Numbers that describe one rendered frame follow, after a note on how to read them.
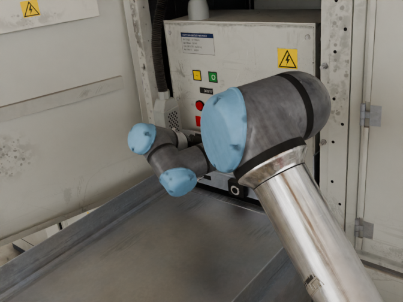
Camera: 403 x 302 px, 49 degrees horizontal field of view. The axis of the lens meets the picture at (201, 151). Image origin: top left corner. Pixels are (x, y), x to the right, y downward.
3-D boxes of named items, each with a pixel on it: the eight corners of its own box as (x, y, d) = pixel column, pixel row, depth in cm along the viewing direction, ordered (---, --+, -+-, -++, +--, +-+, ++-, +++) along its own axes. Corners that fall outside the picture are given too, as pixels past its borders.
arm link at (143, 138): (135, 162, 104) (119, 137, 108) (166, 167, 112) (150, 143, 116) (155, 139, 101) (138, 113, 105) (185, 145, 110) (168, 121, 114)
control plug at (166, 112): (170, 156, 139) (162, 102, 131) (158, 153, 142) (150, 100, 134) (186, 147, 144) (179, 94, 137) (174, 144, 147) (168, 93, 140)
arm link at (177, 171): (214, 167, 102) (190, 133, 107) (171, 184, 97) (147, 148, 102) (208, 187, 108) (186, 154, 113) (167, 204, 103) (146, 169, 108)
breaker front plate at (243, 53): (312, 202, 124) (312, 26, 104) (181, 165, 153) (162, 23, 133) (313, 200, 125) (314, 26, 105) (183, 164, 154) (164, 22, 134)
